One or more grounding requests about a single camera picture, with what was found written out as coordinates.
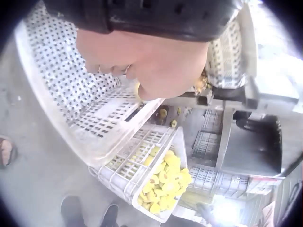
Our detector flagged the yellow fruit peel scraps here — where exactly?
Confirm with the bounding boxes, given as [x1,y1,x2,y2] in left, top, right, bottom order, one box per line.
[194,71,212,96]

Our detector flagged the person's left fingers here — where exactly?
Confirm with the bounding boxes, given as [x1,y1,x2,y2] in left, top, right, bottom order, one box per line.
[85,63,133,80]

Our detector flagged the white slotted crate on machine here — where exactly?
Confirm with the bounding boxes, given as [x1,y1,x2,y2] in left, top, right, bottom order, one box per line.
[205,5,257,89]

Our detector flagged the white slotted crate under machine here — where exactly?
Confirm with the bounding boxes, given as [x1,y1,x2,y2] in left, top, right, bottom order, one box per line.
[191,109,224,164]

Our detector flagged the large empty white perforated crate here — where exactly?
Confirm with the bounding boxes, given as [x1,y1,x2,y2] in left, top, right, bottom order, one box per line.
[14,2,166,166]

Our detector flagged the person's left thumb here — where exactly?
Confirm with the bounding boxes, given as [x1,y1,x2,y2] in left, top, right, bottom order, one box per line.
[138,82,157,100]

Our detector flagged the grey metal machine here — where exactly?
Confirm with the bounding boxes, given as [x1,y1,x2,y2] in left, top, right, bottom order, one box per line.
[163,78,300,178]

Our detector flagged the low white slotted crate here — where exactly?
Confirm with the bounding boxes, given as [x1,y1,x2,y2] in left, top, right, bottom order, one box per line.
[187,166,249,197]

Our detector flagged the white crate with fruit slices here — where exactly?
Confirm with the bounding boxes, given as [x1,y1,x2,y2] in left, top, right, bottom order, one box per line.
[89,127,189,224]

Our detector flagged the yellow fruit piece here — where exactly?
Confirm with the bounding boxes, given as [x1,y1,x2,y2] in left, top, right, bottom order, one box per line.
[134,82,142,102]

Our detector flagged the person's left hand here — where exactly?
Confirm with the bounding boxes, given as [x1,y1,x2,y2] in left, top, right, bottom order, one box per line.
[76,28,209,100]

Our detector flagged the black wrist band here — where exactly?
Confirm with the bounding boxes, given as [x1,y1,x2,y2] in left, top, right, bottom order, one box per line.
[45,0,239,43]

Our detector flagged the pile of yellow fruit slices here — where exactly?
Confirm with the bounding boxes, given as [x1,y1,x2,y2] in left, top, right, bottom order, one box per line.
[137,145,192,214]

